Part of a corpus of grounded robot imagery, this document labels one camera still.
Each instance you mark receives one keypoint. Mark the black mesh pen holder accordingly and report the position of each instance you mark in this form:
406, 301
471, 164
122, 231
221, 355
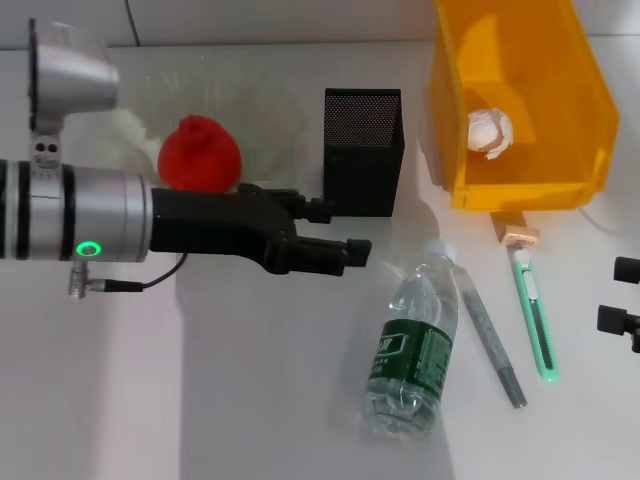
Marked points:
360, 165

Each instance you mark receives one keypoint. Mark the green glass fruit plate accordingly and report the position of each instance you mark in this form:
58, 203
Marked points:
265, 125

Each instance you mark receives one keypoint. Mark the red knitted orange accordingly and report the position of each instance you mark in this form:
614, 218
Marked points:
200, 150

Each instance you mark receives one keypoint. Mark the green utility knife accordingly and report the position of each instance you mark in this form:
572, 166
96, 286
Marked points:
540, 330

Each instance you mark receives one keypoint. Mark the yellow plastic bin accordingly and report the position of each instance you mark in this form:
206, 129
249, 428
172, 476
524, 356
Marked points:
550, 75

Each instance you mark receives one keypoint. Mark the white paper ball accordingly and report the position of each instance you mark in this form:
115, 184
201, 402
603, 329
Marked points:
487, 130

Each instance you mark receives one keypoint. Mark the grey pen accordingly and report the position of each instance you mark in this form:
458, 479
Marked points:
487, 330

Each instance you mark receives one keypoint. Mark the small wooden block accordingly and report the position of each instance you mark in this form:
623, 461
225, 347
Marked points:
522, 235

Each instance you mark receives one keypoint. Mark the clear green-label water bottle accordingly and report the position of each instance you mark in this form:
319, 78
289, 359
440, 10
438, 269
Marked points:
415, 345

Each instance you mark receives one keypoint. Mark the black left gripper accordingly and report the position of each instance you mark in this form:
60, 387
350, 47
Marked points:
215, 220

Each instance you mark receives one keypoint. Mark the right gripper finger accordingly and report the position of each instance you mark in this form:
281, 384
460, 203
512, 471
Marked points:
629, 270
612, 319

